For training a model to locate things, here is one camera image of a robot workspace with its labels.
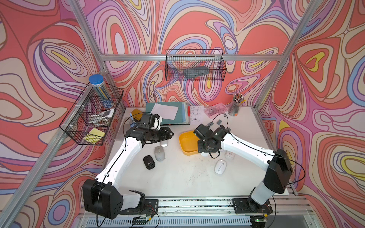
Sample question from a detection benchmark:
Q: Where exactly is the silver slim mouse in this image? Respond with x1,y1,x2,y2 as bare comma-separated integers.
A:
160,140,168,147

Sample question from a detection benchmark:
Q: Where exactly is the grey mouse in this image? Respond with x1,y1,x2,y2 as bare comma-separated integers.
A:
155,146,165,162

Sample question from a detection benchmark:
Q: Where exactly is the yellow storage box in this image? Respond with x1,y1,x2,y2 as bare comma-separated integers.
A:
179,131,199,156

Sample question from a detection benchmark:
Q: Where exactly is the black mouse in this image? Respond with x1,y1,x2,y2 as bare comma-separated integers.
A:
143,155,156,170

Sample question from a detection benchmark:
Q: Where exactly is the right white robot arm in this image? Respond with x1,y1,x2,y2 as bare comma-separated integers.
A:
193,114,307,213

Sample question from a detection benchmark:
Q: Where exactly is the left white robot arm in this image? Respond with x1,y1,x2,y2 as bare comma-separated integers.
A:
82,112,174,219

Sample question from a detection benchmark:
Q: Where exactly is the pink transparent clip box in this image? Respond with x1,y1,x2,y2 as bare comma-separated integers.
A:
204,103,227,119

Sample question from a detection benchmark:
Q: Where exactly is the yellow-brown wallet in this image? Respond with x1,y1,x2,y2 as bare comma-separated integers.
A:
131,108,143,122

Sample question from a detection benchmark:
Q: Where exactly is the white paper sheet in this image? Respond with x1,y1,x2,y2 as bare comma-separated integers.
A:
151,104,179,120

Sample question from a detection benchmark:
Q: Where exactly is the printed instruction sheet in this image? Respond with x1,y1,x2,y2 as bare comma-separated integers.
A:
189,106,203,123

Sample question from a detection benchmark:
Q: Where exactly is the pen cup with pens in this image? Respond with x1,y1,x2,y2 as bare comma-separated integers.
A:
228,94,245,116

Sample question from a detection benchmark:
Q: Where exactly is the yellow sticky note pad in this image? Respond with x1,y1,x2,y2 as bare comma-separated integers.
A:
83,128,105,144

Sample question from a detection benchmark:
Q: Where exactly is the dark eraser in basket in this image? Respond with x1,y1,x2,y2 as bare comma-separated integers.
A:
183,66,210,79

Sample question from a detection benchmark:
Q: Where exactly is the blue-lid pencil jar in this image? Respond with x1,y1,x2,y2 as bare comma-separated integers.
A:
88,74,113,109

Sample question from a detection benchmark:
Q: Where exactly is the black wire side basket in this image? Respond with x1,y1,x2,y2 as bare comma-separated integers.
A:
59,84,124,145

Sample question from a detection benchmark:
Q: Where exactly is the black wire wall basket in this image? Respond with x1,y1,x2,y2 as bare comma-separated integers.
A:
164,48,227,82

